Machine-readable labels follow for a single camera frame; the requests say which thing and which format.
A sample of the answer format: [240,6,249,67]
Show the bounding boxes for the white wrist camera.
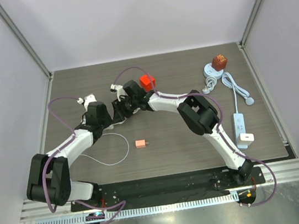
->
[77,93,97,111]
[110,84,126,102]

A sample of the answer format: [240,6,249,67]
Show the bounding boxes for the thin white charging cable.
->
[79,130,132,171]

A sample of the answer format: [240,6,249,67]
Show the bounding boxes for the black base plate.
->
[67,160,266,216]

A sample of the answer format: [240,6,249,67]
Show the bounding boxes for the white cube charger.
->
[239,132,255,148]

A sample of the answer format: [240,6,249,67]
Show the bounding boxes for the aluminium frame post left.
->
[0,0,53,86]

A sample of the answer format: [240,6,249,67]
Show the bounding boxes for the white slotted cable duct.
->
[35,191,239,224]

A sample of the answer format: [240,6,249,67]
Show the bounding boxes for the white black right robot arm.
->
[110,80,253,186]

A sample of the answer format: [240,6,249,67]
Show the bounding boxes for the round light blue socket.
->
[203,63,224,79]

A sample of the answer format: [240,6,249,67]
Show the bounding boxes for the aluminium frame post right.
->
[233,0,292,49]

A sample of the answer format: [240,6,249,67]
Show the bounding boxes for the light blue power strip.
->
[233,113,246,149]

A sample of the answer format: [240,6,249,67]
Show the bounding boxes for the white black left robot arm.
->
[26,102,112,213]

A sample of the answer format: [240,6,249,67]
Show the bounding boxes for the light blue power cable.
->
[220,68,256,115]

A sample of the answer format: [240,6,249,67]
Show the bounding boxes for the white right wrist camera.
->
[110,84,126,102]

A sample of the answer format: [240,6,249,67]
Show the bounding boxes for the pink plug adapter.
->
[135,139,149,149]

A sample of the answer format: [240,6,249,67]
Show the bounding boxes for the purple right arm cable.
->
[111,49,280,224]

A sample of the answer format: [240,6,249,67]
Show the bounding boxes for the dark red cube adapter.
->
[211,55,228,72]

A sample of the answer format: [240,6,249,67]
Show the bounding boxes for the small white plug cable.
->
[199,76,219,95]

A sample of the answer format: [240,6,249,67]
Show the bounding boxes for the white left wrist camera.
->
[77,93,97,111]

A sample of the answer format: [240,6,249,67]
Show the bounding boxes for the aluminium rail front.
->
[20,158,299,222]

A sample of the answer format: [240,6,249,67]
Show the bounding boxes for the orange-red cube socket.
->
[139,75,156,92]

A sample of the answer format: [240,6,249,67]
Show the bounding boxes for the aluminium frame post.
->
[233,0,292,49]
[0,0,53,86]

